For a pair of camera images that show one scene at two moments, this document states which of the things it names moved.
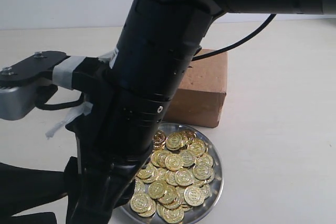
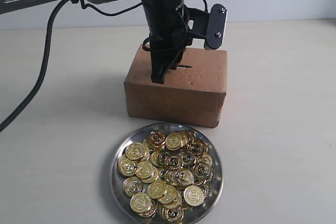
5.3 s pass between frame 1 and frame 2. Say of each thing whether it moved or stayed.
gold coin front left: stayed
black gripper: moved
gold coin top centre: stayed
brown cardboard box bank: stayed
